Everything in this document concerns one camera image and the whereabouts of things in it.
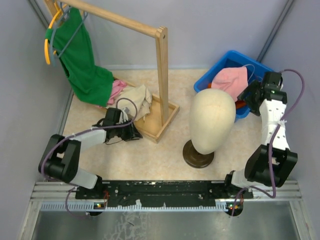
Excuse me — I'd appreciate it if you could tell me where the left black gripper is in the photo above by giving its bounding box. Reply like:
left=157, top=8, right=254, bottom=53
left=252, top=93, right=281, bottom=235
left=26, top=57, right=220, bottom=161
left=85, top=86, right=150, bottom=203
left=114, top=118, right=143, bottom=142

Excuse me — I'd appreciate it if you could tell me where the wooden clothes rack with tray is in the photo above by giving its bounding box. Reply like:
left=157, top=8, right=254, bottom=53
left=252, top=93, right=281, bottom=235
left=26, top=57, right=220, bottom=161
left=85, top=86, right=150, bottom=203
left=44, top=0, right=180, bottom=144

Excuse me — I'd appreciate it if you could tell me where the pink hat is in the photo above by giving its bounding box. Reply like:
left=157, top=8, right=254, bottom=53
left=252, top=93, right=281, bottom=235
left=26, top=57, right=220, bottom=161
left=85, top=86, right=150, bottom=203
left=211, top=66, right=249, bottom=100

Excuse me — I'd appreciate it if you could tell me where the blue plastic bin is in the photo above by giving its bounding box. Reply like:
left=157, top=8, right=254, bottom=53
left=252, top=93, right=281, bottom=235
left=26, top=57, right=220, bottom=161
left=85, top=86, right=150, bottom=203
left=193, top=50, right=272, bottom=121

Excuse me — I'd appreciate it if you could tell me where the cream mannequin head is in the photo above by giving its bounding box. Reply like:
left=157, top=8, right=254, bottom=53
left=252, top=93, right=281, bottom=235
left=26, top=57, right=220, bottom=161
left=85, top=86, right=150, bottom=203
left=182, top=88, right=236, bottom=169

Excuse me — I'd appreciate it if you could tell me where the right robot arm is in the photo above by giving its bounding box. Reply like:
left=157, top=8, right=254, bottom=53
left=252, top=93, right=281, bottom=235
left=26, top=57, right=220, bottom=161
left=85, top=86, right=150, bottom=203
left=223, top=71, right=298, bottom=198

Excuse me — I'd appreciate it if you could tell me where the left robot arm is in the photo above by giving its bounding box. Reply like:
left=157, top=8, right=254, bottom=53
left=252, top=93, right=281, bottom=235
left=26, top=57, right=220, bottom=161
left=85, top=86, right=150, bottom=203
left=38, top=107, right=143, bottom=199

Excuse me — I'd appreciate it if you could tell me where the orange hat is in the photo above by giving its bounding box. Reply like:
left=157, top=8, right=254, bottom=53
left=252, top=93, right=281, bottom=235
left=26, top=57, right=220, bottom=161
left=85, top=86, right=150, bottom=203
left=207, top=80, right=248, bottom=109

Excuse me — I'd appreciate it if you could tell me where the beige cloth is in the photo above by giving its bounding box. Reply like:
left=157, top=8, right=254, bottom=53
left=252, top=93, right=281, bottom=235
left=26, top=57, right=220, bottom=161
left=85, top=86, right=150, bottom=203
left=117, top=84, right=153, bottom=121

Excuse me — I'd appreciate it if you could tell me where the pink cloth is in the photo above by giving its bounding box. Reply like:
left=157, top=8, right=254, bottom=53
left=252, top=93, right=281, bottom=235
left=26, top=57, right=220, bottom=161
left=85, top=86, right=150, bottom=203
left=107, top=79, right=127, bottom=105

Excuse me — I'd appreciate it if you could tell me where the green shirt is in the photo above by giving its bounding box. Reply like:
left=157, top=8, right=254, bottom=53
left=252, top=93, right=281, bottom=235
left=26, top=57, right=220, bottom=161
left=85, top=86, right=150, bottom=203
left=45, top=6, right=115, bottom=107

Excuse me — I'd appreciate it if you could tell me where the grey hanger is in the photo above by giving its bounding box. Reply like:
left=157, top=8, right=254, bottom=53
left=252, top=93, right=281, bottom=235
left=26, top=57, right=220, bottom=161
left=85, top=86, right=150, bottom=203
left=45, top=4, right=88, bottom=66

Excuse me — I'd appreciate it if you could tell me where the yellow hanger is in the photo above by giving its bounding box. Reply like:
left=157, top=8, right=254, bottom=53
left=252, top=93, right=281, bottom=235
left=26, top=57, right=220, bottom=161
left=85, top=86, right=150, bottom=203
left=44, top=0, right=66, bottom=65

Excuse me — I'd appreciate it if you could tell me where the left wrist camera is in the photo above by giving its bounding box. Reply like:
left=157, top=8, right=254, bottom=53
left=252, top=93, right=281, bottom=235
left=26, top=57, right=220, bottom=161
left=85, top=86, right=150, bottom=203
left=121, top=107, right=131, bottom=123

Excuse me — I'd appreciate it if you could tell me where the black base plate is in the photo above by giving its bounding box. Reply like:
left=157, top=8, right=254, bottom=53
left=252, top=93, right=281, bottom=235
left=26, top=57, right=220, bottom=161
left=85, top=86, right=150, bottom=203
left=75, top=180, right=241, bottom=208

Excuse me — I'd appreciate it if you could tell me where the aluminium rail frame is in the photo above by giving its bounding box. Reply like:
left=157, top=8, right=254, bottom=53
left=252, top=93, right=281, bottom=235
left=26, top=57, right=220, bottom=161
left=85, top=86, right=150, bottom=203
left=29, top=180, right=305, bottom=213

